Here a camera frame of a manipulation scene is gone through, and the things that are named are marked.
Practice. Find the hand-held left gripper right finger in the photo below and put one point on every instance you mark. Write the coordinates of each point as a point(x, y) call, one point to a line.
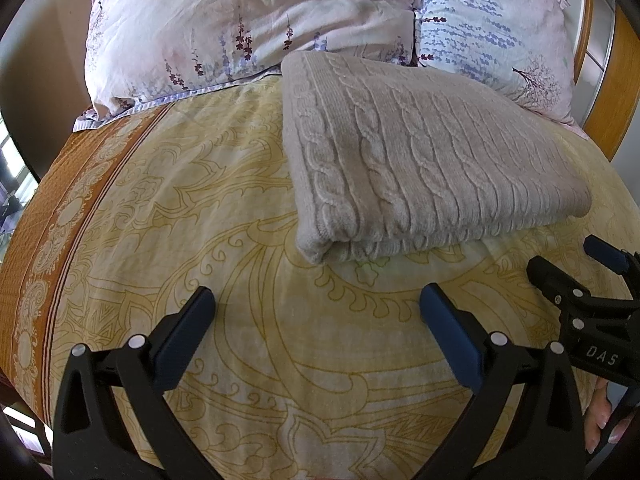
point(450, 340)

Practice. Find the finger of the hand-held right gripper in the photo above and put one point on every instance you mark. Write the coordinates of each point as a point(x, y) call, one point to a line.
point(552, 276)
point(606, 254)

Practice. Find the wooden headboard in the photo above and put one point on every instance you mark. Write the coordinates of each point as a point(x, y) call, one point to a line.
point(627, 70)

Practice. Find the window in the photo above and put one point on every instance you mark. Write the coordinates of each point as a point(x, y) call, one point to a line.
point(12, 180)

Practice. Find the person's right hand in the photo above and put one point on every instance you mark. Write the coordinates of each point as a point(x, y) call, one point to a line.
point(597, 410)

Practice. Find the yellow patterned bedsheet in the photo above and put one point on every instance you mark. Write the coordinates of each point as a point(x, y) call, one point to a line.
point(250, 260)

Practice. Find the blue floral pillow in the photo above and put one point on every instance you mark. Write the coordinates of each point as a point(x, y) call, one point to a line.
point(475, 20)

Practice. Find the pink floral pillow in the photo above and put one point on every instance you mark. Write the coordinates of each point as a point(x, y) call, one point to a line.
point(200, 10)

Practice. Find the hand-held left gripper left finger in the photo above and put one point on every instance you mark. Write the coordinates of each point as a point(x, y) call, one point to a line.
point(182, 340)

